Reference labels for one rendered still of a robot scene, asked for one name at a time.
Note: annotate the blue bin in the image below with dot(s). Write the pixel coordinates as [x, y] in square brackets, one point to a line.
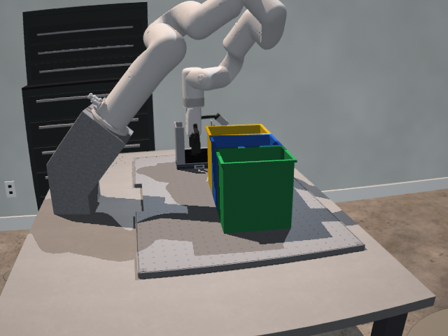
[236, 141]

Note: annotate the green bin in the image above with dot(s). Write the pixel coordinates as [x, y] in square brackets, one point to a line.
[255, 188]

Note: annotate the yellow bin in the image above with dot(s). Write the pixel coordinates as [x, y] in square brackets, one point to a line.
[225, 130]

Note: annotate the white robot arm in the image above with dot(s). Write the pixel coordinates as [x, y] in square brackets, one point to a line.
[166, 48]

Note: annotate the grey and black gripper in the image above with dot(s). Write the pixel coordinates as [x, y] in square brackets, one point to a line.
[193, 117]

